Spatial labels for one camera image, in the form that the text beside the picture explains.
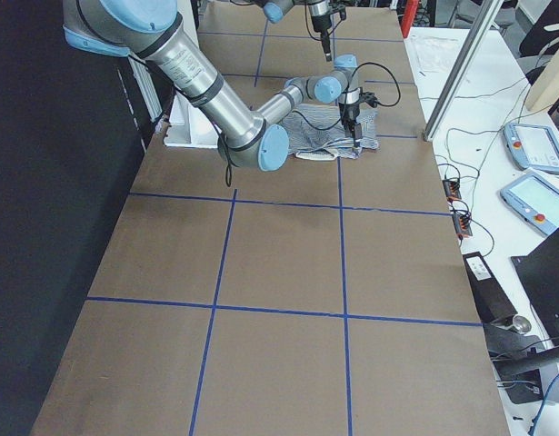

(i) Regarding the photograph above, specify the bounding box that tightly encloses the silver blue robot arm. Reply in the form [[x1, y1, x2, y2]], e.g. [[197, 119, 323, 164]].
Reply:
[[231, 0, 345, 62], [63, 1, 362, 172]]

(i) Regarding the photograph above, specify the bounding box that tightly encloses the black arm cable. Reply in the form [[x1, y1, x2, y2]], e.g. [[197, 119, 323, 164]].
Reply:
[[215, 61, 403, 188]]

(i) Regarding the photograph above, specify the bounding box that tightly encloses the shiny metal knob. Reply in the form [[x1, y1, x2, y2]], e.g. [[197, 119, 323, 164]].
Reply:
[[510, 314, 532, 335]]

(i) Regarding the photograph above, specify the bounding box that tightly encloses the beige wooden board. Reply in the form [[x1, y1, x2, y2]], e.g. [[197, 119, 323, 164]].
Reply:
[[525, 49, 559, 111]]

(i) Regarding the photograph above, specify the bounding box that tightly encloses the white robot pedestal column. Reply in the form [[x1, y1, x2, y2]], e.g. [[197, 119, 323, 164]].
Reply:
[[164, 90, 218, 149]]

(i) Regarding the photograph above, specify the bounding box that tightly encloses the blue white striped polo shirt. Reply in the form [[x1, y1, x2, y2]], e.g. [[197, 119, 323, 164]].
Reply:
[[280, 104, 379, 161]]

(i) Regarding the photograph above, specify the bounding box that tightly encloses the blue network cable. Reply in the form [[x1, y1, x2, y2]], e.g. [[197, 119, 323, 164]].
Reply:
[[528, 366, 559, 436]]

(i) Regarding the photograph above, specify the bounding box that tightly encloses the black monitor corner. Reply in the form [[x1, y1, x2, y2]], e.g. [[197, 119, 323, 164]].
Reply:
[[511, 228, 559, 340]]

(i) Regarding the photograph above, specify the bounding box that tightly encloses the red fire extinguisher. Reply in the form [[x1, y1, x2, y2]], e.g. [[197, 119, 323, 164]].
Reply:
[[400, 0, 420, 38]]

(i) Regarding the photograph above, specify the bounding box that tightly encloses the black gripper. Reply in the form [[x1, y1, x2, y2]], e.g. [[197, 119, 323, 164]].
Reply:
[[311, 15, 332, 62], [337, 89, 363, 148]]

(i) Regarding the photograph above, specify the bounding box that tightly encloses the lower teach pendant tablet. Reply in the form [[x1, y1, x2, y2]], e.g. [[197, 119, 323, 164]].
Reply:
[[500, 172, 559, 236]]

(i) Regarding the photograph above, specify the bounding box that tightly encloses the black office chair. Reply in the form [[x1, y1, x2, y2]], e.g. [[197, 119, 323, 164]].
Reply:
[[518, 0, 559, 56]]

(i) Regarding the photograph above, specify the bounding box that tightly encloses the black box with white label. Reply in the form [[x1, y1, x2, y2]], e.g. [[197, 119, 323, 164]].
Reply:
[[463, 252, 517, 323]]

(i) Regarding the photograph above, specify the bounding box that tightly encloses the clear plastic paper sleeve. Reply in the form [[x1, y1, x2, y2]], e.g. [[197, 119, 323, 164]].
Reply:
[[408, 35, 462, 74]]

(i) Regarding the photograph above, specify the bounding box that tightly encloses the thin black desk cable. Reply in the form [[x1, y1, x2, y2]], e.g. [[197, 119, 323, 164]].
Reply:
[[416, 67, 534, 183]]

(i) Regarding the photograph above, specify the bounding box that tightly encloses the brown paper table cover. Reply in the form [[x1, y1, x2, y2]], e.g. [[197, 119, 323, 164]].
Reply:
[[32, 8, 508, 435]]

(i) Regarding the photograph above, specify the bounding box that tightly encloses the upper teach pendant tablet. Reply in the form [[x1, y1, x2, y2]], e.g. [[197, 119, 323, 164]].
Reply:
[[503, 123, 559, 175]]

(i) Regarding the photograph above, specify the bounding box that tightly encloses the aluminium frame post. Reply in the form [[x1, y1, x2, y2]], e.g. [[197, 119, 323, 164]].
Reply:
[[423, 0, 503, 142]]

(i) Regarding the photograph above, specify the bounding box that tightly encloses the teach pendant tablet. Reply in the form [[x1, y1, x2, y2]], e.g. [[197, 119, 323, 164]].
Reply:
[[503, 123, 559, 175], [500, 172, 559, 236]]

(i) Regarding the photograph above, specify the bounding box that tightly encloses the upper black orange connector box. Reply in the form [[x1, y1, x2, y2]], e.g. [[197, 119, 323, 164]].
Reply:
[[442, 178, 462, 203]]

